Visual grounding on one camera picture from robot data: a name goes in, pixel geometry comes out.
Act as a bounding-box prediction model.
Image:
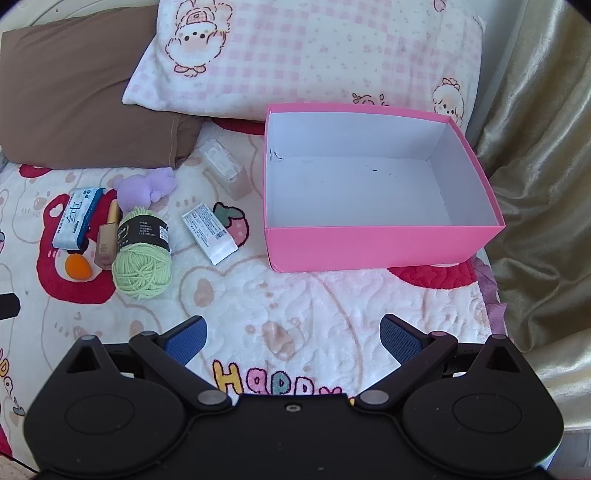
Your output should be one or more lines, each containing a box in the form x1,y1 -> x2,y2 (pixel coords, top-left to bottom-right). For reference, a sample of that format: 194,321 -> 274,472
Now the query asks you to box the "pink cardboard box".
264,103 -> 506,274

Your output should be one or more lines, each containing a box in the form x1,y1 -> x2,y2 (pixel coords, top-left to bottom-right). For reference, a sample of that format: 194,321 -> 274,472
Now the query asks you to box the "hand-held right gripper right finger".
353,315 -> 536,411

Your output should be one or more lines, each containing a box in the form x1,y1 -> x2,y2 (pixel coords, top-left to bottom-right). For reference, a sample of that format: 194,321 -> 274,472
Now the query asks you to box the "clear plastic pack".
202,138 -> 250,201

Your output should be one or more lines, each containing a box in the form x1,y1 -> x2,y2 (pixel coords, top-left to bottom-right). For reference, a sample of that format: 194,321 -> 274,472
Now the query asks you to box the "green yarn ball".
112,206 -> 173,302

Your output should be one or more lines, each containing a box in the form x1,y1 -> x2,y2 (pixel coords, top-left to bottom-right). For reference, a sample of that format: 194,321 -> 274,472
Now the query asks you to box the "gold curtain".
475,0 -> 591,435

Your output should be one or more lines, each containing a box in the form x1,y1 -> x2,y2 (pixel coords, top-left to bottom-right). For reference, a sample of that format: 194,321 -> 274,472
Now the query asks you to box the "cream headboard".
2,0 -> 160,33

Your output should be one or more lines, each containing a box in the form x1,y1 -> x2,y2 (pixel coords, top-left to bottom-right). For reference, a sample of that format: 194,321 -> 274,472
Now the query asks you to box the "purple plush toy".
113,167 -> 178,214

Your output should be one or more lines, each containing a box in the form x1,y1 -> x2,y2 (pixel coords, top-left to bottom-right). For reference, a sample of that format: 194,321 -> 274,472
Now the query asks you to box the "brown pillow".
0,6 -> 204,169

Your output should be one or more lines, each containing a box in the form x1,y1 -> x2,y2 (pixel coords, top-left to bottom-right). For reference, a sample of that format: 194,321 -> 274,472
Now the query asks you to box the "small white printed packet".
181,203 -> 239,266

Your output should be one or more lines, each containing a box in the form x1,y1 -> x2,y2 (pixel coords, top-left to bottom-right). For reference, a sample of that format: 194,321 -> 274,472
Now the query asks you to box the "beige foundation bottle gold cap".
93,199 -> 123,271

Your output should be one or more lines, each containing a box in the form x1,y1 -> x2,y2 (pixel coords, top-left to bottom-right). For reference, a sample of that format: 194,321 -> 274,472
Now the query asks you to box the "blue wet wipes pack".
52,187 -> 106,254

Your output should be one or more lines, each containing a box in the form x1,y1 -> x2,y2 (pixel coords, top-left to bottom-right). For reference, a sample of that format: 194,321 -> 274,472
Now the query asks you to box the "orange makeup sponge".
65,254 -> 93,280

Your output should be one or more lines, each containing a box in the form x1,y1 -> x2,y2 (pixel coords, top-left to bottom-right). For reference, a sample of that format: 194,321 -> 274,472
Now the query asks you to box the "pink checked cartoon pillow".
122,0 -> 488,134

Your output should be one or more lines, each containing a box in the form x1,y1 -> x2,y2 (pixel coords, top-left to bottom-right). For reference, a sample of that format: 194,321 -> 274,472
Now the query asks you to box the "printed bear blanket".
0,117 -> 509,476

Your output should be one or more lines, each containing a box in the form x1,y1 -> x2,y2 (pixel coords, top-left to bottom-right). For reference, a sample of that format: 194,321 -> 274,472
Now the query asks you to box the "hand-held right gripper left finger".
55,315 -> 232,411

